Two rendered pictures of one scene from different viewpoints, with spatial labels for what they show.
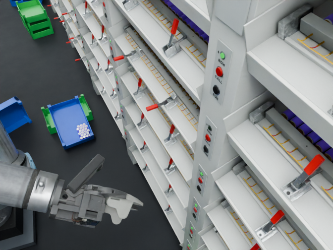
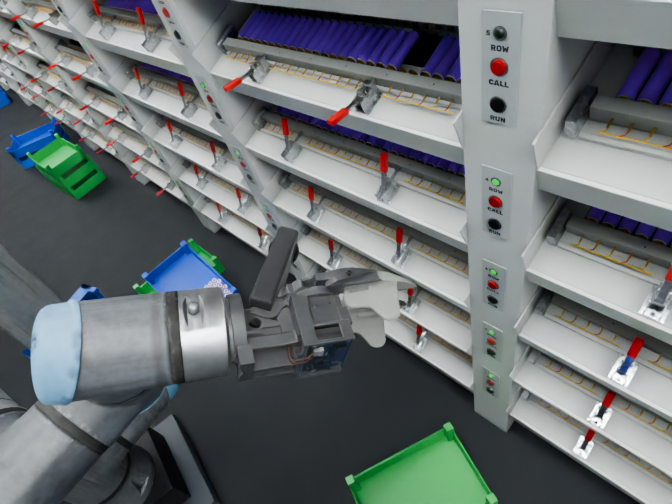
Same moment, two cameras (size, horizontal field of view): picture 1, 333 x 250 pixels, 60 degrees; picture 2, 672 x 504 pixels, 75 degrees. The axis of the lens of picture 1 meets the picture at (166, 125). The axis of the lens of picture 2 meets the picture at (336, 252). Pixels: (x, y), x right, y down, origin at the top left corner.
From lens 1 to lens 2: 0.31 m
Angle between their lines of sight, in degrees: 3
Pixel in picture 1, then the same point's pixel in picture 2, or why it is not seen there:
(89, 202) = (312, 312)
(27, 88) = (98, 271)
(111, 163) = not seen: hidden behind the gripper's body
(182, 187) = (439, 273)
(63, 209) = (263, 346)
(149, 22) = not seen: outside the picture
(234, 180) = (578, 148)
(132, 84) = (271, 146)
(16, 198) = (151, 358)
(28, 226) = (195, 479)
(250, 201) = (640, 162)
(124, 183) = not seen: hidden behind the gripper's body
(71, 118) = (188, 281)
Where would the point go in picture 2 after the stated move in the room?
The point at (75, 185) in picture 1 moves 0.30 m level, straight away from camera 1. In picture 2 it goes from (266, 293) to (123, 211)
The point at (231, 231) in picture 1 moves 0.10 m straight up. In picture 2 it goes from (593, 276) to (609, 225)
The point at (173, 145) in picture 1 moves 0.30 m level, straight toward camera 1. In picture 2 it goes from (396, 196) to (481, 328)
